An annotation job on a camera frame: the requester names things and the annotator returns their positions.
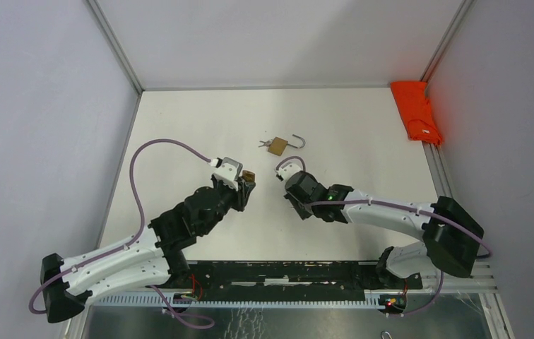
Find small brass padlock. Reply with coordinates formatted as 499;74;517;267
242;170;256;183

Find large brass padlock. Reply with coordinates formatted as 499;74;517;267
267;134;306;156

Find silver keys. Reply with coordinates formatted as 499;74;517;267
259;140;273;148

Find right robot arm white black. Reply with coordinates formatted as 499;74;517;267
276;169;485;288

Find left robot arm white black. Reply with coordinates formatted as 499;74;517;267
41;178;256;323

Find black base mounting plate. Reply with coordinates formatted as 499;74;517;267
161;261;423;302

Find orange folded cloth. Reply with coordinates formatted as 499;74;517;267
390;81;444;146

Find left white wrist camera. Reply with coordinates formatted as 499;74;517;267
208;157;243;191

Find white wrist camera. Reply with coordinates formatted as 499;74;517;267
208;157;243;191
275;162;302;183

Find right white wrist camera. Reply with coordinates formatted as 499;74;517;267
275;162;302;183

